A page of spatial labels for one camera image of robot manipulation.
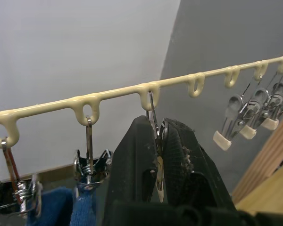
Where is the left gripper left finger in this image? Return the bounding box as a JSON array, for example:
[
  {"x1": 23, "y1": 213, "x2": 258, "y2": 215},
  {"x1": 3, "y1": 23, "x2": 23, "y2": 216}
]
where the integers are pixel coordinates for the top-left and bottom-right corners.
[{"x1": 103, "y1": 115, "x2": 161, "y2": 212}]

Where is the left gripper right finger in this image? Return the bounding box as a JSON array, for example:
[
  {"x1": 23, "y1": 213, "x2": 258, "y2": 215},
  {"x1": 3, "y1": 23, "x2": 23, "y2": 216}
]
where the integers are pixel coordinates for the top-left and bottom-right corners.
[{"x1": 161, "y1": 117, "x2": 236, "y2": 210}]

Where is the metal clothes clip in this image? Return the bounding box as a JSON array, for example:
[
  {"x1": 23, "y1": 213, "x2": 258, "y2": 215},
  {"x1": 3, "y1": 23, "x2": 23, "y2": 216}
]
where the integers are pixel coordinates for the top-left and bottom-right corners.
[
  {"x1": 0, "y1": 137, "x2": 43, "y2": 218},
  {"x1": 146, "y1": 91, "x2": 167, "y2": 203},
  {"x1": 260, "y1": 75, "x2": 283, "y2": 130},
  {"x1": 239, "y1": 72, "x2": 279, "y2": 140},
  {"x1": 213, "y1": 77, "x2": 259, "y2": 151},
  {"x1": 73, "y1": 115, "x2": 114, "y2": 191}
]

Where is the cream plastic clip hanger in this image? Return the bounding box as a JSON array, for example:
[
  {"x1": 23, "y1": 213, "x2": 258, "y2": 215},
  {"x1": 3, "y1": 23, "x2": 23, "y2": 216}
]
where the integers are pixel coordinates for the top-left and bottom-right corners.
[{"x1": 0, "y1": 54, "x2": 283, "y2": 149}]

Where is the blue sock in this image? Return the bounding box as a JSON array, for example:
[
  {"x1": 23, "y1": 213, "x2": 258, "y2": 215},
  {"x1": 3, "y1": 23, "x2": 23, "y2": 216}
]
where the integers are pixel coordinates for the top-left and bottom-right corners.
[
  {"x1": 70, "y1": 183, "x2": 98, "y2": 226},
  {"x1": 25, "y1": 187, "x2": 74, "y2": 226}
]

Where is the light wooden beam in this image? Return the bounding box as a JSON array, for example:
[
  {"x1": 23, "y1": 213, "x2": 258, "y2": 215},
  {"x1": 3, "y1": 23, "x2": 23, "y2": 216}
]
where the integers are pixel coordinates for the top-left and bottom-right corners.
[{"x1": 231, "y1": 113, "x2": 283, "y2": 204}]

